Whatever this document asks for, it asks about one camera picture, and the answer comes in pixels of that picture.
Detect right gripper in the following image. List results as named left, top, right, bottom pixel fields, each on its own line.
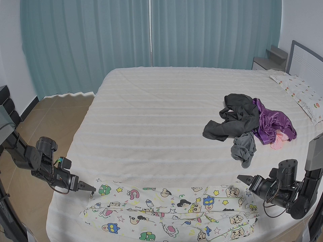
left=248, top=175, right=272, bottom=199

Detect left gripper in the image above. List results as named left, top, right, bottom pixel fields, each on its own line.
left=51, top=169, right=79, bottom=193

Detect white printed pyjama top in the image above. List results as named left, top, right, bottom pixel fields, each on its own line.
left=81, top=177, right=259, bottom=242

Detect grey garment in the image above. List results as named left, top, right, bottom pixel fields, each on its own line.
left=231, top=131, right=257, bottom=168

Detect pink garment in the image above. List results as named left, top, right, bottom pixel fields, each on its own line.
left=271, top=131, right=290, bottom=150

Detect purple satin garment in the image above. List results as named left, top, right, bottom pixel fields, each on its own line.
left=252, top=97, right=298, bottom=145

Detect black garment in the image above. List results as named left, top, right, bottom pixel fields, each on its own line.
left=202, top=93, right=260, bottom=142

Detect white printed pillow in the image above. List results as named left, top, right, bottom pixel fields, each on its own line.
left=269, top=74, right=323, bottom=126

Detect black chest of drawers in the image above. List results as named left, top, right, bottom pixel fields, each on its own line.
left=0, top=85, right=21, bottom=128

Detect bed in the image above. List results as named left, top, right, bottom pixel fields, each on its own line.
left=47, top=40, right=323, bottom=242

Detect grey bedside table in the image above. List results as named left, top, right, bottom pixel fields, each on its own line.
left=252, top=44, right=288, bottom=73

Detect blue-green curtain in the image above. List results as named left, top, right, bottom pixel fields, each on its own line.
left=150, top=0, right=283, bottom=70
left=20, top=0, right=152, bottom=101

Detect black cable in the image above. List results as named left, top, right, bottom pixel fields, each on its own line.
left=263, top=197, right=290, bottom=218
left=54, top=183, right=70, bottom=195

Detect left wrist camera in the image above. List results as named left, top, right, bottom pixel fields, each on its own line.
left=59, top=157, right=73, bottom=172

